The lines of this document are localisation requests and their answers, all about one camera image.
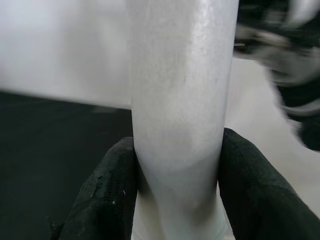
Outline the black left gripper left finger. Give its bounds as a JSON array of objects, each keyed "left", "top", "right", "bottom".
[{"left": 58, "top": 136, "right": 138, "bottom": 240}]

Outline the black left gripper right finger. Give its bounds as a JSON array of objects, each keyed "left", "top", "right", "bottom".
[{"left": 218, "top": 127, "right": 320, "bottom": 240}]

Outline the white plastic table leg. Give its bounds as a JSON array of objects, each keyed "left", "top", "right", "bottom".
[{"left": 127, "top": 0, "right": 239, "bottom": 240}]

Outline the black table cloth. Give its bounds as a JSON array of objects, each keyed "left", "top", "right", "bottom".
[{"left": 0, "top": 90, "right": 137, "bottom": 240}]

